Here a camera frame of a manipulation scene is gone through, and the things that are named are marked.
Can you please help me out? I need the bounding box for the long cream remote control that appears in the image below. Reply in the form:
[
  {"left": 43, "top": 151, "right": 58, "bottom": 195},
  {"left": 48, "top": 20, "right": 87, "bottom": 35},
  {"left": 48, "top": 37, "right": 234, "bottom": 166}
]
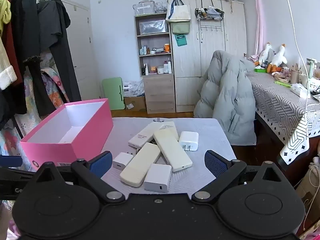
[{"left": 120, "top": 142, "right": 162, "bottom": 187}]

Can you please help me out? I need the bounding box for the white blue tissue package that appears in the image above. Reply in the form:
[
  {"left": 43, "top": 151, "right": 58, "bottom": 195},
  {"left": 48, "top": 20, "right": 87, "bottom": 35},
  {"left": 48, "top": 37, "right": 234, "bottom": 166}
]
[{"left": 122, "top": 80, "right": 145, "bottom": 97}]

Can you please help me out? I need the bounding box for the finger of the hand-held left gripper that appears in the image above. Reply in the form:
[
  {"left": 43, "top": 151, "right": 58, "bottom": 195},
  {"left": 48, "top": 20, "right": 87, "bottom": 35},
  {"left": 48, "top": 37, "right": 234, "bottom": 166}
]
[{"left": 0, "top": 155, "right": 23, "bottom": 168}]

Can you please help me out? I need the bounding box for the floral quilt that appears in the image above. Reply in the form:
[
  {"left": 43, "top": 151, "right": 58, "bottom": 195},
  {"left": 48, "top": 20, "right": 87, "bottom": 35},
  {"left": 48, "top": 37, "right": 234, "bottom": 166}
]
[{"left": 0, "top": 52, "right": 70, "bottom": 160}]

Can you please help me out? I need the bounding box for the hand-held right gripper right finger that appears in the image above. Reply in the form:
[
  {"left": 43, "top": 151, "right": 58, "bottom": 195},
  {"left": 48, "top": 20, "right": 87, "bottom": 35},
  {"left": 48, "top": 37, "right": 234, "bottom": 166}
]
[{"left": 192, "top": 150, "right": 285, "bottom": 204}]

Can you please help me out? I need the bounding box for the clear plastic storage box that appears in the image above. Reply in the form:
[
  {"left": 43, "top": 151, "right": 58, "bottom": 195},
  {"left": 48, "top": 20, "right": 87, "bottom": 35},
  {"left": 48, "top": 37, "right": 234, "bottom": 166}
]
[{"left": 132, "top": 0, "right": 155, "bottom": 15}]

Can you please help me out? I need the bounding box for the white tote bag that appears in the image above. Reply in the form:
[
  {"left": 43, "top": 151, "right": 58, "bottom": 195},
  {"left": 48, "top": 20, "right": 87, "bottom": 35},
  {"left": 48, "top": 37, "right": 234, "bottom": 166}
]
[{"left": 166, "top": 0, "right": 191, "bottom": 22}]

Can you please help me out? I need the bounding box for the dark grey t-shirt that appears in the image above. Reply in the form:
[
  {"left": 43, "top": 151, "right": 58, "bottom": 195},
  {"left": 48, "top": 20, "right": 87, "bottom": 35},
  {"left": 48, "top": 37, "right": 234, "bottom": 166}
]
[{"left": 37, "top": 0, "right": 63, "bottom": 52}]

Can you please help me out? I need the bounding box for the teal pouch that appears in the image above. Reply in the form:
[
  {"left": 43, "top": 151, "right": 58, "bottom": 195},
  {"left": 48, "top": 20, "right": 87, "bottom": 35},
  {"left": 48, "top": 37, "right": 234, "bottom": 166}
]
[{"left": 174, "top": 34, "right": 188, "bottom": 47}]

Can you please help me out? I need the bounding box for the light wooden bookshelf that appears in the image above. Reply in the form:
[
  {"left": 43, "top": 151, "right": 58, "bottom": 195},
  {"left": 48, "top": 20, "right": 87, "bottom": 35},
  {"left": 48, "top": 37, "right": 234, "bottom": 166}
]
[{"left": 134, "top": 12, "right": 176, "bottom": 114}]

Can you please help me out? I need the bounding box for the light wooden wardrobe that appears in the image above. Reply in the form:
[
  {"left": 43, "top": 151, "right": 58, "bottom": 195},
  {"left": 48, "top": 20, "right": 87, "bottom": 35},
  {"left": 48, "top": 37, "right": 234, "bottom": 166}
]
[{"left": 167, "top": 0, "right": 248, "bottom": 113}]

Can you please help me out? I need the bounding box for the dark grey long coat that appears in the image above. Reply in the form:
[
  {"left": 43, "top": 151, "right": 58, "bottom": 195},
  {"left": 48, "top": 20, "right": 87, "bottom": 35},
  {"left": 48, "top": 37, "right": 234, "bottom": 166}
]
[{"left": 49, "top": 0, "right": 82, "bottom": 103}]

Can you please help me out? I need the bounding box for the white quilted table cover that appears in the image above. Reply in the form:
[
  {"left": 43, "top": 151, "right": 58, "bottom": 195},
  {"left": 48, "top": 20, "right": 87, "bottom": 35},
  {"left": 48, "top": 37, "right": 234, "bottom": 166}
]
[{"left": 101, "top": 117, "right": 237, "bottom": 195}]

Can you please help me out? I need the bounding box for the white remote control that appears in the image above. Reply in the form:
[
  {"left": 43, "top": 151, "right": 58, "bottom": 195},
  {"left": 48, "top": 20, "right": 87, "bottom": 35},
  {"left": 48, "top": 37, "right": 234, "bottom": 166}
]
[{"left": 128, "top": 122, "right": 164, "bottom": 148}]

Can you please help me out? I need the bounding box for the yellow garment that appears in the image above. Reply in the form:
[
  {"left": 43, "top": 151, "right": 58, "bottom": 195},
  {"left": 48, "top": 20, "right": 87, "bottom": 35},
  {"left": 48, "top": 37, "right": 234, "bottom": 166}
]
[{"left": 0, "top": 0, "right": 12, "bottom": 37}]

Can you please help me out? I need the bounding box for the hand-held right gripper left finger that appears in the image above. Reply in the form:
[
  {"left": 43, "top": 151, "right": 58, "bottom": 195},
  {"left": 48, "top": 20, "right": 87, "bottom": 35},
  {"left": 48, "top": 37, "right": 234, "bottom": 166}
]
[{"left": 32, "top": 151, "right": 125, "bottom": 204}]

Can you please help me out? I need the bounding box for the pink curtain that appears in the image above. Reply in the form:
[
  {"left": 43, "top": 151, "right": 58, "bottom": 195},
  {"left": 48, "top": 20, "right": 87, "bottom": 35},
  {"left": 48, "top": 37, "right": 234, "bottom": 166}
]
[{"left": 253, "top": 0, "right": 266, "bottom": 55}]

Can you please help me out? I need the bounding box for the small white charger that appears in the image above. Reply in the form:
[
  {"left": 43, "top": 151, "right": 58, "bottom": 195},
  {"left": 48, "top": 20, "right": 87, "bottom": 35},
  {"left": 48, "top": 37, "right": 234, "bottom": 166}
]
[{"left": 112, "top": 152, "right": 134, "bottom": 171}]

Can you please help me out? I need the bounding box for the white fleece garment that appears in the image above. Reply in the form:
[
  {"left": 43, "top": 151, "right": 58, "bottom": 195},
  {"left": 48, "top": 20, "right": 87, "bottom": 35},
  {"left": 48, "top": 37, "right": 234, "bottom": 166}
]
[{"left": 0, "top": 37, "right": 18, "bottom": 90}]

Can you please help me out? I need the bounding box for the clear plastic bag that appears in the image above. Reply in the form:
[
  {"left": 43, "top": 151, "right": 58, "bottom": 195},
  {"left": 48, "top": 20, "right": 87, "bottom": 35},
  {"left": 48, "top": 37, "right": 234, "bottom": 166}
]
[{"left": 139, "top": 19, "right": 167, "bottom": 35}]

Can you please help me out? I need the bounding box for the black wire door rack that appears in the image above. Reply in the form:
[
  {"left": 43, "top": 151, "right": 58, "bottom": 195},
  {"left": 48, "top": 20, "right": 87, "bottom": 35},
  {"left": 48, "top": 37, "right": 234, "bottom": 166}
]
[{"left": 195, "top": 6, "right": 225, "bottom": 32}]

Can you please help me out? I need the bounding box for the white hanging cable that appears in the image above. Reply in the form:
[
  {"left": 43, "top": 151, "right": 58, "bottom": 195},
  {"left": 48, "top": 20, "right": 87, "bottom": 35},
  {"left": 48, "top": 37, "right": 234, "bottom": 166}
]
[{"left": 279, "top": 0, "right": 313, "bottom": 110}]

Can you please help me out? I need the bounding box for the grey puffer jacket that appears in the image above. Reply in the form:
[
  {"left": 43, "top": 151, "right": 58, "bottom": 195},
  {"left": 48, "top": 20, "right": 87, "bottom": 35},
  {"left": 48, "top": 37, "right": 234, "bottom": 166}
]
[{"left": 194, "top": 50, "right": 257, "bottom": 146}]

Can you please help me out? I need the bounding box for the white tissue box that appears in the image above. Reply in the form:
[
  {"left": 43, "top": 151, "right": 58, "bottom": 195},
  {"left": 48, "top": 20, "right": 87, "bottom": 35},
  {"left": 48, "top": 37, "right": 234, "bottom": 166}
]
[{"left": 291, "top": 84, "right": 310, "bottom": 99}]

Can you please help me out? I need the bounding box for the wide cream remote control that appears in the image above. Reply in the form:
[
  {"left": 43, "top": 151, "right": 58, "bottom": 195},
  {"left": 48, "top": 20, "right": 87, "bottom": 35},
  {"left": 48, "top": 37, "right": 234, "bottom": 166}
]
[{"left": 153, "top": 129, "right": 193, "bottom": 172}]

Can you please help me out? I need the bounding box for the green folding table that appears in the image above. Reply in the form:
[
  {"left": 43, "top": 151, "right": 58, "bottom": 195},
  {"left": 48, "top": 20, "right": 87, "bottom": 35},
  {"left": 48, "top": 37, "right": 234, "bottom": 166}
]
[{"left": 102, "top": 77, "right": 125, "bottom": 110}]

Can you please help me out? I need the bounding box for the white goose plush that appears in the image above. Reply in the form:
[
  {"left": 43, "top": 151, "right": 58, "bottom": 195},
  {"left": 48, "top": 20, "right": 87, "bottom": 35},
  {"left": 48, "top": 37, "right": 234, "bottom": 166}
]
[
  {"left": 267, "top": 44, "right": 288, "bottom": 73},
  {"left": 259, "top": 42, "right": 274, "bottom": 67}
]

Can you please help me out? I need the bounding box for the red garment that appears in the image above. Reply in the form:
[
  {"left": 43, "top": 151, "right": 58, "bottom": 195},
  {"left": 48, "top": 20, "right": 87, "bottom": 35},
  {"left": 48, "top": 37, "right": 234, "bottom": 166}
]
[{"left": 5, "top": 22, "right": 25, "bottom": 85}]

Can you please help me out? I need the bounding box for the small cardboard box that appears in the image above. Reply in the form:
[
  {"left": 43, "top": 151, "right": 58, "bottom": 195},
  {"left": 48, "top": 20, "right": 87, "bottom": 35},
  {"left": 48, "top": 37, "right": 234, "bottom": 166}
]
[{"left": 124, "top": 96, "right": 147, "bottom": 112}]

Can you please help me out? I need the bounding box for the green fabric bag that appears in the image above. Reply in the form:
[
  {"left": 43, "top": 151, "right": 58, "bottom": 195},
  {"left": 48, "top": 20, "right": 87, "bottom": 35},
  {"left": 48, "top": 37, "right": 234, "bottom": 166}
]
[{"left": 171, "top": 21, "right": 191, "bottom": 35}]

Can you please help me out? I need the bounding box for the white door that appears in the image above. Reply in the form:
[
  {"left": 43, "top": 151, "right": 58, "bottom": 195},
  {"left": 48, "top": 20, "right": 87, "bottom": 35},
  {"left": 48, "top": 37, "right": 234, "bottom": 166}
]
[{"left": 60, "top": 0, "right": 100, "bottom": 100}]

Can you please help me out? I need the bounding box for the patterned tablecloth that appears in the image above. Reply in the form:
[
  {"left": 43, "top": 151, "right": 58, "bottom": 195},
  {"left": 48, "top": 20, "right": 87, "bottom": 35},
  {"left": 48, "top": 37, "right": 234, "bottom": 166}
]
[{"left": 246, "top": 71, "right": 320, "bottom": 165}]

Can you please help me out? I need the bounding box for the white charger with prongs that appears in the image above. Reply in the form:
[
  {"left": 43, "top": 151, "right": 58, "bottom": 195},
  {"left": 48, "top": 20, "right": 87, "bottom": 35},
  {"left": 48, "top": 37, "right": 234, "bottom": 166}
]
[{"left": 179, "top": 131, "right": 199, "bottom": 152}]

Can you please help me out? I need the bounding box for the large white charger block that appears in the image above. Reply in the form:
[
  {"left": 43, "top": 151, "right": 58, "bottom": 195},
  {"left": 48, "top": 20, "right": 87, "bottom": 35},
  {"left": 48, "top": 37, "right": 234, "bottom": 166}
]
[{"left": 144, "top": 163, "right": 172, "bottom": 193}]

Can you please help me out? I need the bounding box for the short cream remote control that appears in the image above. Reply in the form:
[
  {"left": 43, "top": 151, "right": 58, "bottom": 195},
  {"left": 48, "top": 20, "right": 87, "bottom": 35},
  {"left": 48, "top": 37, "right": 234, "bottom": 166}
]
[{"left": 160, "top": 121, "right": 180, "bottom": 140}]

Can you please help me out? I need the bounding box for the black ruffled-cuff garment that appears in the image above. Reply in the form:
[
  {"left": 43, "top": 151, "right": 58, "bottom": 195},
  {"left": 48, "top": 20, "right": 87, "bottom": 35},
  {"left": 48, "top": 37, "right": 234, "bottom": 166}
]
[{"left": 0, "top": 0, "right": 57, "bottom": 130}]

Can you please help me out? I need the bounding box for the pink cardboard box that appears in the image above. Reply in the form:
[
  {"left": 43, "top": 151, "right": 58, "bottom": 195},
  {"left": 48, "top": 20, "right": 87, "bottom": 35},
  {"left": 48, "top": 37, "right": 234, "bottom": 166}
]
[{"left": 20, "top": 98, "right": 114, "bottom": 172}]

